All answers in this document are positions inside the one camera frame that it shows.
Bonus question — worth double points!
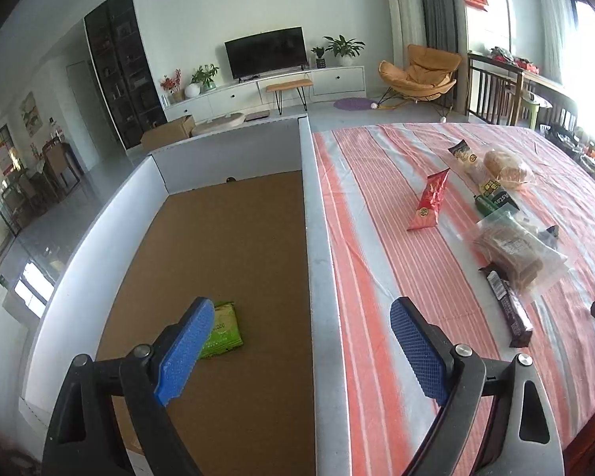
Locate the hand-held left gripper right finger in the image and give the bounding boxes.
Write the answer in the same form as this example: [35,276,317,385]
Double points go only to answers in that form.
[390,296,566,476]

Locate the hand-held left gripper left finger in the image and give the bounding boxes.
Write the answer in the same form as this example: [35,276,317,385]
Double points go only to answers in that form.
[42,297,216,476]

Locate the dark chocolate bar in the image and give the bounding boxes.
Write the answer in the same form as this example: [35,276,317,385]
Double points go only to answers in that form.
[478,264,534,349]

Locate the white cardboard box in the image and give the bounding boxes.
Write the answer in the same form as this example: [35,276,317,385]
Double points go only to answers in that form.
[22,115,353,476]

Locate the red snack packet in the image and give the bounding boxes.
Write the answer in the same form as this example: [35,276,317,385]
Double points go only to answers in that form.
[407,169,450,231]

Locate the green snack packet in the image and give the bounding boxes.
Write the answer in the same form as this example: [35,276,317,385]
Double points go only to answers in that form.
[198,301,245,360]

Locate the pink striped tablecloth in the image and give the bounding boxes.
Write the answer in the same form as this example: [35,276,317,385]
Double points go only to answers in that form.
[311,123,595,476]

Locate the clear bag of brown biscuits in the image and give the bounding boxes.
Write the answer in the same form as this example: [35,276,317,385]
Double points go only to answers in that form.
[459,208,571,303]

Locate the black labelled snack packet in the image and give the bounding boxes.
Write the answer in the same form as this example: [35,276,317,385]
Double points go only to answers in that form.
[486,189,520,211]

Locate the round bread in clear bag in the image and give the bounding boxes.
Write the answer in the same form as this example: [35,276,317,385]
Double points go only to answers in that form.
[483,149,535,189]

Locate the long packet with yellow label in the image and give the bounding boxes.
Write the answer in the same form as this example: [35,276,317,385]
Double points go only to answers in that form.
[449,140,501,196]

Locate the brown cardboard box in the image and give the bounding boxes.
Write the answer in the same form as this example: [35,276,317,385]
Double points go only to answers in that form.
[140,115,196,152]

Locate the white oval cushion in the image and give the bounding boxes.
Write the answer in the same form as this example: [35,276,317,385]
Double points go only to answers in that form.
[191,111,246,137]

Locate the green stool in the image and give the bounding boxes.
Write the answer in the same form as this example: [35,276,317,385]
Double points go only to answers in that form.
[520,92,553,130]

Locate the wooden dining chair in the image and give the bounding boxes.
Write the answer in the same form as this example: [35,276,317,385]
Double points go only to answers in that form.
[42,141,85,192]

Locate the dark wooden railing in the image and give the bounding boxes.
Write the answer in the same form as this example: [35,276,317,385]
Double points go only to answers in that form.
[466,52,578,130]

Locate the red flowers in vase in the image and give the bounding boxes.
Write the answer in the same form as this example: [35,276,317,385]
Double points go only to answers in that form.
[160,69,185,104]

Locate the leafy potted plant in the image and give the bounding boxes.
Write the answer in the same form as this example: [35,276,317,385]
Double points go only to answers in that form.
[191,63,220,92]

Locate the orange lounge chair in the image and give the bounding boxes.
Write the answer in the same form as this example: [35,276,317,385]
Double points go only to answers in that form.
[378,44,463,110]

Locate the white television cabinet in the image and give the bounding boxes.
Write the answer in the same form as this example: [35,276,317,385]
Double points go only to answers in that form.
[161,65,367,122]

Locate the wooden bench with black legs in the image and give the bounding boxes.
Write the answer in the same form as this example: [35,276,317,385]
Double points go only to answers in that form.
[266,78,314,116]

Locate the black display cabinet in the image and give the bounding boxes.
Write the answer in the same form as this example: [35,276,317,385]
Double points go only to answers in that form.
[83,0,168,150]

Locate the black television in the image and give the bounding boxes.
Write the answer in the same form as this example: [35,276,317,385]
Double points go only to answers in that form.
[225,26,311,81]

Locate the white sheer curtain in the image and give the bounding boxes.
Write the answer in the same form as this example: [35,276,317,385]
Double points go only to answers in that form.
[532,0,581,85]

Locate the large potted plant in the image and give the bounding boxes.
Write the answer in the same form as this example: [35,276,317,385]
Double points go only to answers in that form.
[324,35,366,66]

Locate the white standing air conditioner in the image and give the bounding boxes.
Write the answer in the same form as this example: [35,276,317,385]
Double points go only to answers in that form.
[383,0,427,67]

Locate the grey curtain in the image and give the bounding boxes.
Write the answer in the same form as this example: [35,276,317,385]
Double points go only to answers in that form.
[411,0,469,55]

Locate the wall painting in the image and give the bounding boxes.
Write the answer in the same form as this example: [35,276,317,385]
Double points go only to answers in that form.
[20,92,43,127]

